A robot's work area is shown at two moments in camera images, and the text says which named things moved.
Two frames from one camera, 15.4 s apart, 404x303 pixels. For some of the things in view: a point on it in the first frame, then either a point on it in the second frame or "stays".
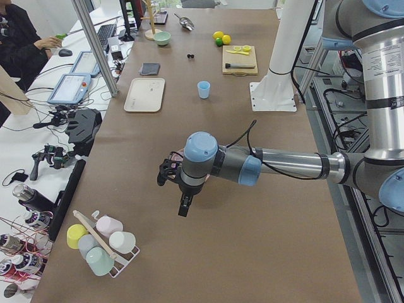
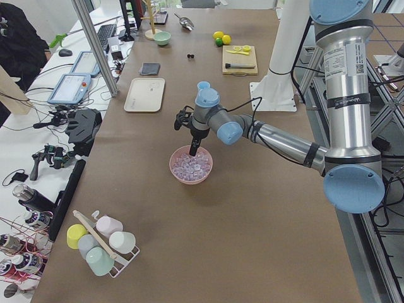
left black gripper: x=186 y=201 to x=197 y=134
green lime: x=219 y=41 stays
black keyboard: x=105 y=33 stays
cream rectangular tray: x=144 y=95 stays
